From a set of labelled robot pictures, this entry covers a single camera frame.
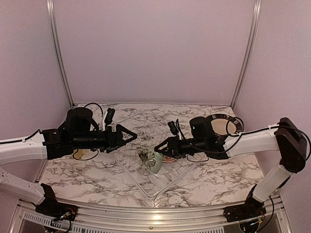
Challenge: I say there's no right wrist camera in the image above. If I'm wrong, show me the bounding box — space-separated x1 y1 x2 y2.
168 121 180 138

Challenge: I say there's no aluminium frame post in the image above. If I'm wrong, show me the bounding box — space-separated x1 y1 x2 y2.
46 0 74 107
230 0 262 109

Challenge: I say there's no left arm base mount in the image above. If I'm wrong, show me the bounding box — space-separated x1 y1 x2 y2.
35 183 77 221

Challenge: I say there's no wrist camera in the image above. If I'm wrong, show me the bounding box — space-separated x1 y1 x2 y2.
168 121 180 138
99 108 116 131

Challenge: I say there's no front aluminium rail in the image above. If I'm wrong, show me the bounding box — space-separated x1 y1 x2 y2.
17 194 287 233

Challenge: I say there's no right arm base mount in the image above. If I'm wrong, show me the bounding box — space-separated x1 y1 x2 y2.
223 185 266 222

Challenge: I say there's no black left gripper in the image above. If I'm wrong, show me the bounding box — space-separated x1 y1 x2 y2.
71 124 138 153

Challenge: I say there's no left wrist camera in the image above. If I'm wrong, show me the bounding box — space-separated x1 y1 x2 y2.
99 108 116 131

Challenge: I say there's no yellow mug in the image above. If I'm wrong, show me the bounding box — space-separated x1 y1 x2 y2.
72 150 94 160

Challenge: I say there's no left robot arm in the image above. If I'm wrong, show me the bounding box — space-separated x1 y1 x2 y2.
0 107 137 216

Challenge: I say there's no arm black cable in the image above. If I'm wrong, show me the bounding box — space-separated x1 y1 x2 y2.
174 116 311 163
72 102 104 161

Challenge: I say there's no large black rimmed cream plate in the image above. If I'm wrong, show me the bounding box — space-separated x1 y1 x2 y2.
206 114 243 135

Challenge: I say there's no white bowl with red pattern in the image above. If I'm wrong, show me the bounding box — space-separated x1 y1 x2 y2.
163 156 176 163

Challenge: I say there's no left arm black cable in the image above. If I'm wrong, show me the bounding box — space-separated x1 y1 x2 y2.
72 102 104 161

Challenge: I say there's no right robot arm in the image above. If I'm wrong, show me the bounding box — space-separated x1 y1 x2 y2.
154 116 311 217

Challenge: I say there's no left aluminium frame post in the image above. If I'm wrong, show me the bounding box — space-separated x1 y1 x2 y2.
46 0 74 107

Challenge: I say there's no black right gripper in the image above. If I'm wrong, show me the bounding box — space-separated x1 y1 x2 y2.
155 135 207 159

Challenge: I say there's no white wire dish rack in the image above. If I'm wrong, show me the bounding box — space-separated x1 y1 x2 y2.
111 110 206 200

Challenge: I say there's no right aluminium frame post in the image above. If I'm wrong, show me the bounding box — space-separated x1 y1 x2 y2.
230 0 262 109

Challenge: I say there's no green bowl with flower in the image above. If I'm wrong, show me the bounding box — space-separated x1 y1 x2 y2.
138 147 164 174

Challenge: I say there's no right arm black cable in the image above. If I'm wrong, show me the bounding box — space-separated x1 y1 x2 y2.
174 116 311 163

